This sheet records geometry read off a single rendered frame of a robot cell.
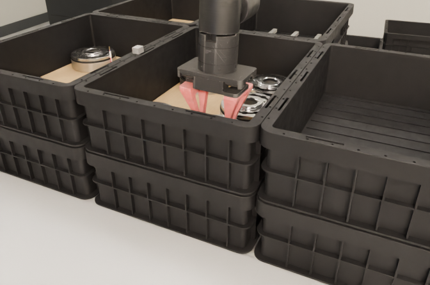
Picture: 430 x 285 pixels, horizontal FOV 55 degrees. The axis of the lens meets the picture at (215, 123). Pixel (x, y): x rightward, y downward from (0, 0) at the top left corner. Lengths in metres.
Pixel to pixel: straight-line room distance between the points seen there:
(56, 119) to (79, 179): 0.12
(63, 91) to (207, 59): 0.23
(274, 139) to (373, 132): 0.28
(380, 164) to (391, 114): 0.35
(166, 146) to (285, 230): 0.20
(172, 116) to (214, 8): 0.15
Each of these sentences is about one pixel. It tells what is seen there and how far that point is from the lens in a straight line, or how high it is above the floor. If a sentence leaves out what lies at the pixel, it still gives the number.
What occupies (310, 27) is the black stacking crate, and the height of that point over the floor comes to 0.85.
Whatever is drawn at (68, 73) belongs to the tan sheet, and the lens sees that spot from 1.01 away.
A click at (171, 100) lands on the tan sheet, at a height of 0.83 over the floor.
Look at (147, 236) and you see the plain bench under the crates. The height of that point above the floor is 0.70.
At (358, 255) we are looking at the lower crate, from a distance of 0.59.
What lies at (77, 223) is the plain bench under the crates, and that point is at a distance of 0.75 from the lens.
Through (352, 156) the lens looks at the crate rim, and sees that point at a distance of 0.49.
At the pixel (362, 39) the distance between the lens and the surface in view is 2.20.
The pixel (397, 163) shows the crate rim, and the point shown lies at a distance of 0.49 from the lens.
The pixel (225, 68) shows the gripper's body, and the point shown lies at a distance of 0.58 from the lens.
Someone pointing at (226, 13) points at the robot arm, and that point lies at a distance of 0.56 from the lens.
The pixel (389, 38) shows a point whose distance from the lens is 2.32.
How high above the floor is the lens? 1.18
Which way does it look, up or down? 28 degrees down
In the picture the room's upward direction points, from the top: straight up
